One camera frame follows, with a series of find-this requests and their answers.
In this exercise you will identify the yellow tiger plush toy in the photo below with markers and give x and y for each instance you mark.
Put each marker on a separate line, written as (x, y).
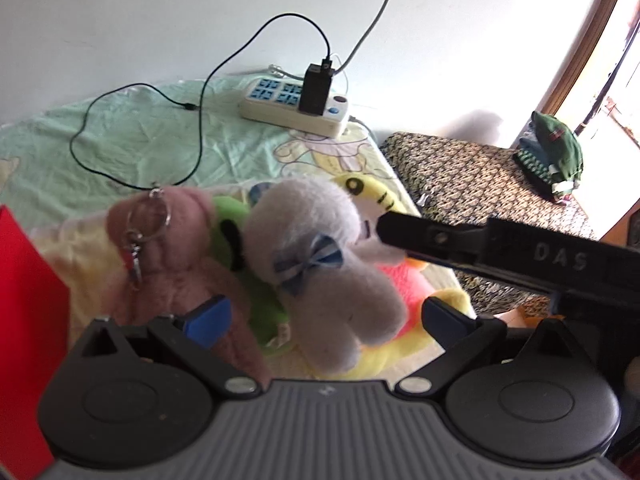
(411, 345)

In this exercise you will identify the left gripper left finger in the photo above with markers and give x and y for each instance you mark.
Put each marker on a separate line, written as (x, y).
(189, 338)

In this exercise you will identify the green cartoon bed sheet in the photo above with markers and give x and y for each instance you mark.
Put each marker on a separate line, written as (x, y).
(62, 170)

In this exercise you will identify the green folded clothes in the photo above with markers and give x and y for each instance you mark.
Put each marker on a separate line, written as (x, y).
(550, 157)

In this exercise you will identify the black charger adapter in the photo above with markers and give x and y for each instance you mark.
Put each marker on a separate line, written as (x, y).
(316, 87)

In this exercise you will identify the pink plush bear keychain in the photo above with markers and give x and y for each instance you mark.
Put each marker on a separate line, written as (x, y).
(165, 245)

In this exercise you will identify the green bean plush toy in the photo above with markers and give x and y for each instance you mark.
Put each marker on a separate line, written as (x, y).
(267, 319)

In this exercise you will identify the white power strip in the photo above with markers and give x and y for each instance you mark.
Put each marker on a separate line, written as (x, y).
(276, 102)

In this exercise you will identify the red cardboard box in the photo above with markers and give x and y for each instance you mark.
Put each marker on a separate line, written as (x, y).
(34, 324)

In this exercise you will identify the white plush dog blue bow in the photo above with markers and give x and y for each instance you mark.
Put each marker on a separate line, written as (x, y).
(303, 237)

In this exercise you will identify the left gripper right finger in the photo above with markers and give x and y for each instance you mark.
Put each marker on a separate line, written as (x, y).
(467, 343)

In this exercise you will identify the patterned brown blanket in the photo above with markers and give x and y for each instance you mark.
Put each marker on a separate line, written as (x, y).
(455, 181)

